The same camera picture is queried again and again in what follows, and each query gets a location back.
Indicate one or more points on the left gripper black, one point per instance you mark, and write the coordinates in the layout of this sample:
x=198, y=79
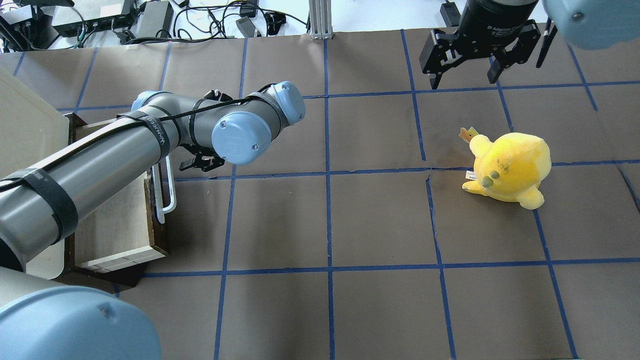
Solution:
x=204, y=161

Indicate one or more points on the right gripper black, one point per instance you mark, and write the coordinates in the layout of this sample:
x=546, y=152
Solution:
x=486, y=22

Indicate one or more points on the brown wooden drawer cabinet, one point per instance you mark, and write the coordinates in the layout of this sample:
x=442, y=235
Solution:
x=112, y=246

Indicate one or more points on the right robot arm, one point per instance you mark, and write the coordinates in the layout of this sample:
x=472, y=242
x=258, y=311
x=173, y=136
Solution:
x=588, y=24

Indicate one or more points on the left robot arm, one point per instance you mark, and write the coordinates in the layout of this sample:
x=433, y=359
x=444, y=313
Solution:
x=70, y=322

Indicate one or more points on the yellow plush toy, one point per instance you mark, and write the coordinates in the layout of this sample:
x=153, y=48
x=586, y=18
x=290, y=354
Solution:
x=509, y=169

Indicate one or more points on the black power adapter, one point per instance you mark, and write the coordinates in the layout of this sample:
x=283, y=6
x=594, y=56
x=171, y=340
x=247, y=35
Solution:
x=155, y=19

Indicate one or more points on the cream plastic storage box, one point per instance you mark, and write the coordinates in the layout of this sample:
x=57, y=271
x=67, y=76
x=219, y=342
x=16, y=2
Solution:
x=30, y=130

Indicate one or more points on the aluminium frame post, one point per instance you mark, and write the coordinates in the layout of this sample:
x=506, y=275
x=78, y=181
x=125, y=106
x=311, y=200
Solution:
x=320, y=20

